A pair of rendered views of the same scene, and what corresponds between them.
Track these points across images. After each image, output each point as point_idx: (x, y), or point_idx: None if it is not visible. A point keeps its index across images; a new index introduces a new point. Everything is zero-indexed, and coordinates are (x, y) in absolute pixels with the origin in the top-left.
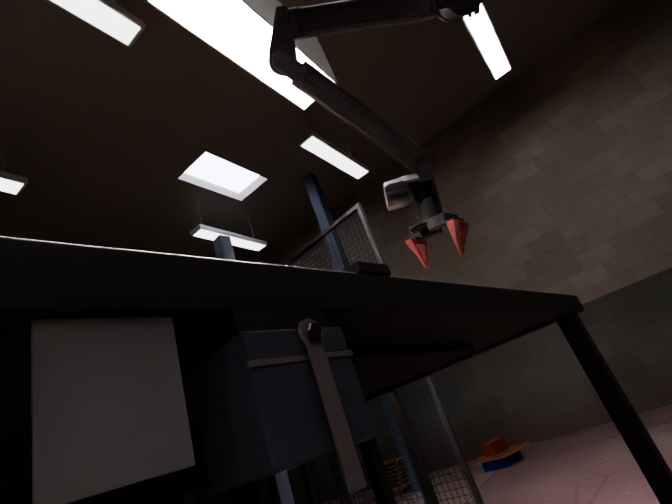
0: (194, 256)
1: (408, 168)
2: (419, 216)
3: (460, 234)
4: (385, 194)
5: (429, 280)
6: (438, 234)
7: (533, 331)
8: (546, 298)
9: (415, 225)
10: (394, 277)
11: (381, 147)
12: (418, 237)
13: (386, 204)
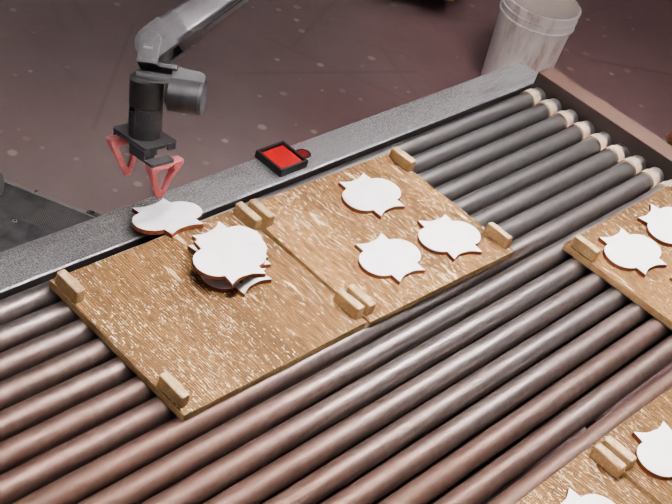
0: (365, 118)
1: (178, 58)
2: (161, 125)
3: (119, 151)
4: (206, 91)
5: (210, 175)
6: (133, 154)
7: None
8: None
9: (170, 137)
10: (251, 160)
11: (212, 27)
12: (162, 157)
13: (201, 106)
